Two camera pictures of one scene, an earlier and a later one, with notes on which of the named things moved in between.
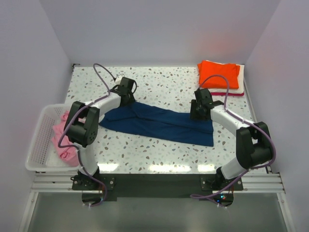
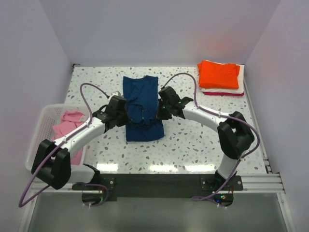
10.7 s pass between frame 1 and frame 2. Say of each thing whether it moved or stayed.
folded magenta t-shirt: stayed
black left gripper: moved
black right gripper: moved
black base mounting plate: stayed
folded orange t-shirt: stayed
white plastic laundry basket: stayed
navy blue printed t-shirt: moved
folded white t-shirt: stayed
